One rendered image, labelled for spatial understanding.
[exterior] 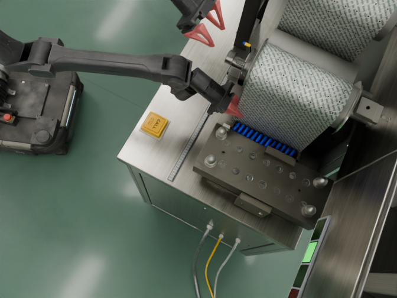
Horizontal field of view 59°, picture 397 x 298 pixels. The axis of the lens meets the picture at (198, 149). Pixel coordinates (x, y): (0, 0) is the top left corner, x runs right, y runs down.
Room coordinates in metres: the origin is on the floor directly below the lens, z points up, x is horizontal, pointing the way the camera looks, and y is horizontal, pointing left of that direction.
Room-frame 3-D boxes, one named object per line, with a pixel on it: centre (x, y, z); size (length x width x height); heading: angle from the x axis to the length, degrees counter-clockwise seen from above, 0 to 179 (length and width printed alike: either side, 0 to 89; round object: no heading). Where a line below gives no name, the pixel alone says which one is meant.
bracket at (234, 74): (0.57, -0.08, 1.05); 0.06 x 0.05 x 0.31; 74
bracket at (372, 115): (0.44, -0.39, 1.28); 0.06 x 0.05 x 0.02; 74
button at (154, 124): (0.44, 0.16, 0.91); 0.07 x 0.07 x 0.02; 74
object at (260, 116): (0.43, -0.20, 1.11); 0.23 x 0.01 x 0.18; 74
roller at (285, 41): (0.60, -0.26, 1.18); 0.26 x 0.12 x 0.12; 74
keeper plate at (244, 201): (0.21, -0.20, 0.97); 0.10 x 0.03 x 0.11; 74
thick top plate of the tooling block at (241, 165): (0.31, -0.21, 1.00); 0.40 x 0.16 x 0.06; 74
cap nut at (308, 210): (0.22, -0.35, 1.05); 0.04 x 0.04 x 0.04
